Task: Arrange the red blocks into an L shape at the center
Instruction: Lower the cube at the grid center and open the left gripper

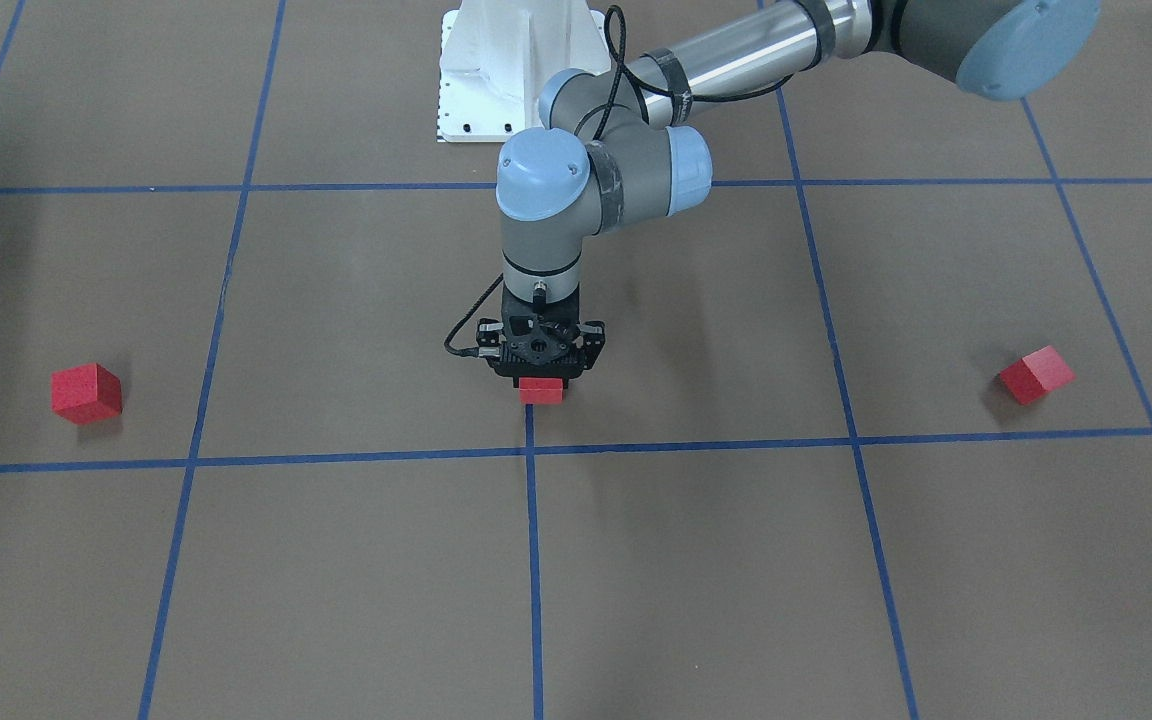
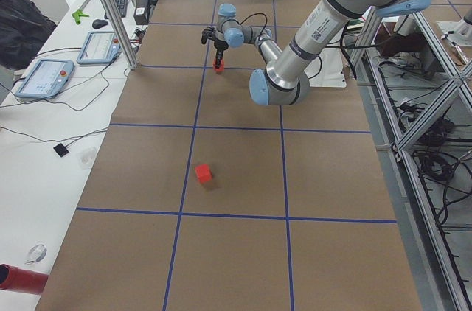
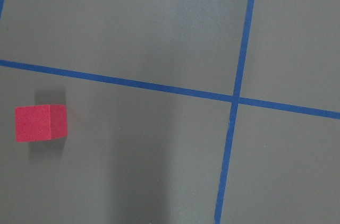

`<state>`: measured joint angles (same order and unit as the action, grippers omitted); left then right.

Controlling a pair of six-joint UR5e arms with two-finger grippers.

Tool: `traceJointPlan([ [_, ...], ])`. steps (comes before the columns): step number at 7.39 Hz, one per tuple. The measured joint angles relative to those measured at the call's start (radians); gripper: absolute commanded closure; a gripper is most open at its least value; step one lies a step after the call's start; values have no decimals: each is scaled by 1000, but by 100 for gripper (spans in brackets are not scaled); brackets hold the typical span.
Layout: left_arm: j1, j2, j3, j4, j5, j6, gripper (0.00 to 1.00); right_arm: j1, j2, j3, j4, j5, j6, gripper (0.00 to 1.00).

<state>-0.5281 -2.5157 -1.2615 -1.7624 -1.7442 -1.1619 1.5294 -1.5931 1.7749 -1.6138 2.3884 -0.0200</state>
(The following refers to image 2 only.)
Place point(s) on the clear tape roll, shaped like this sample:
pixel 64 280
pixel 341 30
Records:
pixel 36 254

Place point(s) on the far teach pendant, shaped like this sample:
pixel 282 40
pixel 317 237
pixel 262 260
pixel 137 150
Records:
pixel 99 48

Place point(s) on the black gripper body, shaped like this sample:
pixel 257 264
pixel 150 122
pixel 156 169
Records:
pixel 220 46

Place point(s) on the red block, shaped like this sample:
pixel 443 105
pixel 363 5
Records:
pixel 203 173
pixel 218 67

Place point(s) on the green plastic tool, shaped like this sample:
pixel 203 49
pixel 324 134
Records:
pixel 78 15

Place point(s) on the teach pendant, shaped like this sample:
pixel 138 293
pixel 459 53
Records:
pixel 99 48
pixel 46 79

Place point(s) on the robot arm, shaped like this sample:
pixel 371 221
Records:
pixel 283 81

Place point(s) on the aluminium frame post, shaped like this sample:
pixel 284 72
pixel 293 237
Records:
pixel 119 29

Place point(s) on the person in black jacket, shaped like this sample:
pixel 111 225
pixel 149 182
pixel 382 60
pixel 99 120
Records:
pixel 24 31

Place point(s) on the near teach pendant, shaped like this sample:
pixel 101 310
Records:
pixel 46 79

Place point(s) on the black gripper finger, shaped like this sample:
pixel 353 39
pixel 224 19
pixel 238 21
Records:
pixel 219 56

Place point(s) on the aluminium frame rack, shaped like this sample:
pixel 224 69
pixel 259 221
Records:
pixel 417 88

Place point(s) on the red cylinder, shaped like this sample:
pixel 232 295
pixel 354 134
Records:
pixel 22 281

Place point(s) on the small black square pad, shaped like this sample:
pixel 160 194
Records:
pixel 61 150

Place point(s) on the black computer mouse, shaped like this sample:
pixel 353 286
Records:
pixel 99 23

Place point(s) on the black box with label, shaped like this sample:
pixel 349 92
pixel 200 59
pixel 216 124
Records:
pixel 142 12

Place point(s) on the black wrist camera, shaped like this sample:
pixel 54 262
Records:
pixel 207 34

